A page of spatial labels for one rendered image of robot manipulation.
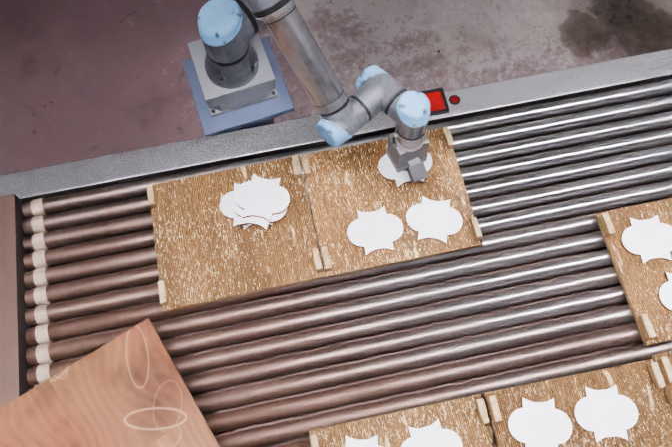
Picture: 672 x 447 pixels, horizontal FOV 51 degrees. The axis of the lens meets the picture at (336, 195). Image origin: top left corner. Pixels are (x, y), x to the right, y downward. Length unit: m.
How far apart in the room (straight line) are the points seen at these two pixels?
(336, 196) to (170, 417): 0.68
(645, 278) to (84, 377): 1.36
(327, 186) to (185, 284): 0.44
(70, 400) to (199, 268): 0.43
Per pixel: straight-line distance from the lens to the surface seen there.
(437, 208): 1.85
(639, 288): 1.92
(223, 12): 1.87
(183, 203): 1.91
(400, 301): 1.79
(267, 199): 1.81
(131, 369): 1.70
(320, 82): 1.57
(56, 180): 2.07
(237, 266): 1.82
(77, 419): 1.72
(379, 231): 1.82
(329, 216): 1.84
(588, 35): 3.45
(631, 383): 1.85
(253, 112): 2.07
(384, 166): 1.88
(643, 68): 2.24
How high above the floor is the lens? 2.64
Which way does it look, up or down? 66 degrees down
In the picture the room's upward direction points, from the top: 3 degrees counter-clockwise
